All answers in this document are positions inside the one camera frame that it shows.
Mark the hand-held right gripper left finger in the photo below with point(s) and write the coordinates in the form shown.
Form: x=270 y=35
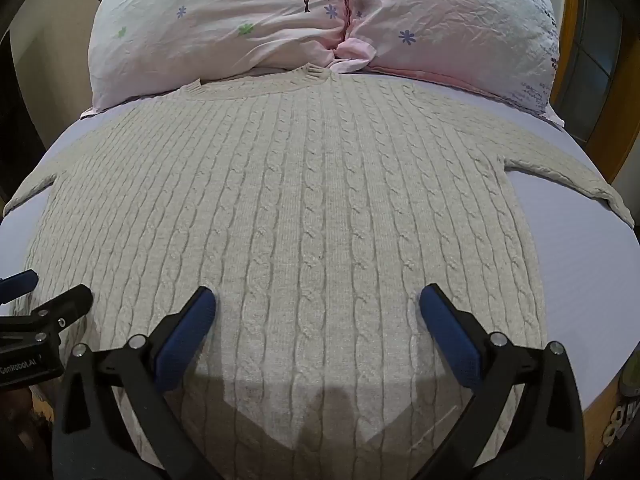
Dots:
x=182 y=340

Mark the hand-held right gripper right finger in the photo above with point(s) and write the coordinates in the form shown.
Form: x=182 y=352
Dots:
x=452 y=340

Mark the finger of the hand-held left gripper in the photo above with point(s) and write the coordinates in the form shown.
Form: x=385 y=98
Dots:
x=17 y=285
x=65 y=307

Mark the bed with lavender sheet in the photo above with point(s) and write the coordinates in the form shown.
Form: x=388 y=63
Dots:
x=575 y=270

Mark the dark printed object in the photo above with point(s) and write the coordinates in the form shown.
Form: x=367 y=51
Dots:
x=625 y=420

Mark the white floral tree-print pillow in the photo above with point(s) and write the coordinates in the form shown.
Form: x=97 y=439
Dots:
x=200 y=25

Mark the pink floral pillow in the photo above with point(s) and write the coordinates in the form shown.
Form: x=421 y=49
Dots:
x=450 y=20

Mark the wooden door frame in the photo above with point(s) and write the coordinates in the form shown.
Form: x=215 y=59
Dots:
x=616 y=110

